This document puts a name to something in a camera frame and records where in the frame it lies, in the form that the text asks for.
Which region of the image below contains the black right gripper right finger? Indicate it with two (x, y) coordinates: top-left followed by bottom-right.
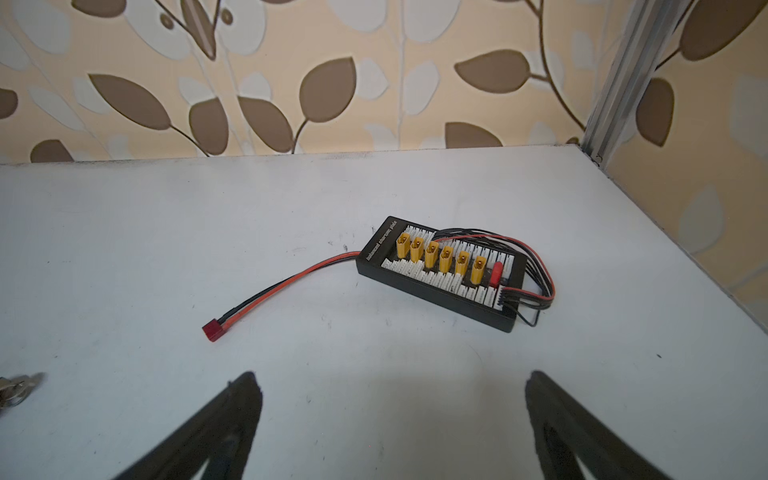
(525, 371), (668, 479)

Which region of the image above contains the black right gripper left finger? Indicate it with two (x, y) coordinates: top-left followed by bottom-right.
(117, 371), (263, 479)

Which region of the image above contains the red black power lead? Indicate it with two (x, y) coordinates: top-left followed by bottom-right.
(202, 251), (360, 342)

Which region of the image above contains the black parallel charging board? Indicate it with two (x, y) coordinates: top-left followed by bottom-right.
(356, 216), (529, 333)

